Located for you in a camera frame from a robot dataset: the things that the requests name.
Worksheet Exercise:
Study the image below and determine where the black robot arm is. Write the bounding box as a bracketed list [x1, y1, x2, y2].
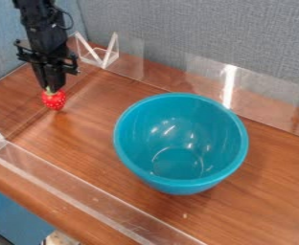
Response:
[14, 0, 79, 94]

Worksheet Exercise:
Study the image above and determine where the blue plastic bowl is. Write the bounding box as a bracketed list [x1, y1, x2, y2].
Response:
[113, 93, 250, 195]

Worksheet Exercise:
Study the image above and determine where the clear acrylic barrier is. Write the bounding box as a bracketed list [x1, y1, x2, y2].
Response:
[107, 53, 299, 136]
[0, 132, 208, 245]

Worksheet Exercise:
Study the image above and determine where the clear acrylic front barrier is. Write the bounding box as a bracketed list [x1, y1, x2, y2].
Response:
[0, 132, 208, 245]

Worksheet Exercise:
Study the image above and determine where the red toy strawberry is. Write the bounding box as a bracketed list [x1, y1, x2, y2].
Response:
[43, 87, 67, 111]

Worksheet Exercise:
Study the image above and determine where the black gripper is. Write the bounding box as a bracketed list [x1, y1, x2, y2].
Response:
[15, 18, 78, 93]

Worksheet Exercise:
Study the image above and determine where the clear acrylic back barrier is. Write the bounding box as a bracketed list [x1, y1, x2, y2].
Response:
[107, 53, 299, 136]

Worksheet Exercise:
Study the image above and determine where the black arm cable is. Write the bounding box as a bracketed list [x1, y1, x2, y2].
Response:
[54, 4, 75, 32]

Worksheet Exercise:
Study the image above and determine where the clear acrylic corner bracket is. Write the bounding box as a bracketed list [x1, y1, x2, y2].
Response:
[75, 32, 121, 69]

